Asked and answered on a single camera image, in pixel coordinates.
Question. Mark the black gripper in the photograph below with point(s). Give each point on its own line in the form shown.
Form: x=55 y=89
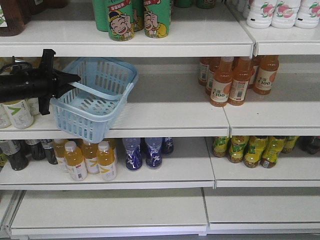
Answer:
x=47 y=71

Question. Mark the light blue plastic basket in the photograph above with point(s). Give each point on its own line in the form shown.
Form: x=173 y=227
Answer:
x=90 y=109

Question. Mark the pale green drink bottle front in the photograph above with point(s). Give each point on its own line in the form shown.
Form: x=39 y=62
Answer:
x=18 y=113

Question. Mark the yellow vitamin drink bottle middle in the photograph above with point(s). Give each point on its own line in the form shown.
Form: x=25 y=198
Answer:
x=89 y=151

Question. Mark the yellow vitamin drink bottle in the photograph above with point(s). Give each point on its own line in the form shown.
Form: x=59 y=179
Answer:
x=75 y=161
x=89 y=151
x=106 y=161

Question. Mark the yellow vitamin drink bottle front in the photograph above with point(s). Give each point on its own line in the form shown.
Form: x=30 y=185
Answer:
x=75 y=161

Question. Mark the brown tea bottle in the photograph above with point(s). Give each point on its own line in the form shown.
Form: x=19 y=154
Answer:
x=14 y=15

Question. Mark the green cartoon bottle left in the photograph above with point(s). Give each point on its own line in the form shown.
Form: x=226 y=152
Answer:
x=114 y=17

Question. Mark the green cartoon bottle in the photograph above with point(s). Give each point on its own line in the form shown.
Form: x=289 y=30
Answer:
x=157 y=18
x=114 y=17

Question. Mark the yellow vitamin drink bottle right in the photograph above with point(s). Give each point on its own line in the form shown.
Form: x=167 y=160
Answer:
x=106 y=161

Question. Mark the blue sports drink bottle left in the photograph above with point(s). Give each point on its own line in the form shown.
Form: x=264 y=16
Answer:
x=133 y=156

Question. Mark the blue sports drink bottle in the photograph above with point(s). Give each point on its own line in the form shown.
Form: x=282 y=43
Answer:
x=167 y=146
x=133 y=156
x=154 y=152

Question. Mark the blue sports drink bottle middle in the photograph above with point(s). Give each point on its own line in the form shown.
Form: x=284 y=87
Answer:
x=154 y=152

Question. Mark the green cartoon bottle right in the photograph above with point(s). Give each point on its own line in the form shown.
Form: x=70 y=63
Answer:
x=157 y=18

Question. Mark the blue sports drink bottle right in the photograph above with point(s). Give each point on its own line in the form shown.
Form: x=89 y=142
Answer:
x=167 y=146

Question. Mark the white metal shelf unit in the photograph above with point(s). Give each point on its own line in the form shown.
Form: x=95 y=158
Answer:
x=193 y=195

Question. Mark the orange juice bottle front left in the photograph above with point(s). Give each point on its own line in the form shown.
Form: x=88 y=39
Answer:
x=221 y=84

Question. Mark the orange juice bottle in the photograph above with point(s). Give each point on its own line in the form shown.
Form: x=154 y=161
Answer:
x=266 y=74
x=240 y=81
x=221 y=84

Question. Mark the yellow lemon tea bottle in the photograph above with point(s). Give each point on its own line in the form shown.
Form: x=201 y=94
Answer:
x=220 y=146
x=237 y=148
x=270 y=155
x=255 y=148

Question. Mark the orange juice bottle front middle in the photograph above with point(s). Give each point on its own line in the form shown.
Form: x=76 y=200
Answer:
x=240 y=81

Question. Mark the orange juice bottle right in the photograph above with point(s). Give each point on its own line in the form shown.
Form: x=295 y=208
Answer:
x=266 y=74

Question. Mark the white peach drink bottle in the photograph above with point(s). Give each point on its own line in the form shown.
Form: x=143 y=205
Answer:
x=261 y=13
x=285 y=13
x=308 y=15

